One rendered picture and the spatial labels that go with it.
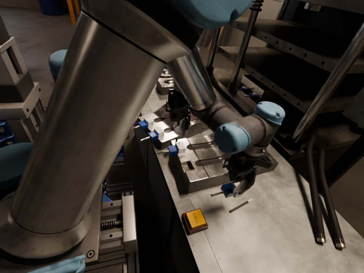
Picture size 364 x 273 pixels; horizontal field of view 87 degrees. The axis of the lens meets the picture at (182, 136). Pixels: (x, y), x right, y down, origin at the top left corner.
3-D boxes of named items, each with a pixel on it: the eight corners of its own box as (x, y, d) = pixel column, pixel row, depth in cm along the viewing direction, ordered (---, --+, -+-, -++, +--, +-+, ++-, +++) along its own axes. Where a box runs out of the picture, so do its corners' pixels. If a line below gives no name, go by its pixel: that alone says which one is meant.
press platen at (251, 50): (307, 116, 112) (312, 108, 108) (218, 51, 186) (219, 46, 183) (380, 104, 137) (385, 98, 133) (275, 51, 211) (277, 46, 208)
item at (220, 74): (286, 161, 119) (290, 155, 115) (199, 73, 207) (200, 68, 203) (366, 140, 147) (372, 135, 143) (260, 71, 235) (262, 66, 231)
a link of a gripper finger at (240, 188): (227, 197, 70) (232, 177, 65) (241, 193, 72) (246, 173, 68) (233, 203, 67) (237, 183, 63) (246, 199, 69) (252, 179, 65)
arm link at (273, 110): (249, 103, 49) (268, 96, 53) (236, 135, 56) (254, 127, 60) (274, 119, 45) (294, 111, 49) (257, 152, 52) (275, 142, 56)
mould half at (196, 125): (161, 150, 103) (162, 134, 96) (137, 124, 117) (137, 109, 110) (223, 122, 129) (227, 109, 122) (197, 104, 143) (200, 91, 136)
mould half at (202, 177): (187, 194, 84) (192, 175, 76) (169, 153, 102) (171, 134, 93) (273, 170, 101) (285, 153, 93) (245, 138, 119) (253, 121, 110)
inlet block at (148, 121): (132, 135, 105) (132, 128, 101) (129, 130, 108) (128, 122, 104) (153, 128, 112) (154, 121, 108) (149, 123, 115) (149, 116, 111)
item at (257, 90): (255, 110, 149) (264, 90, 138) (236, 93, 168) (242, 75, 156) (300, 104, 166) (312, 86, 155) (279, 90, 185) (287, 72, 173)
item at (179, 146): (158, 161, 89) (158, 153, 85) (155, 153, 92) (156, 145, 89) (184, 155, 93) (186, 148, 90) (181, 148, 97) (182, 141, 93)
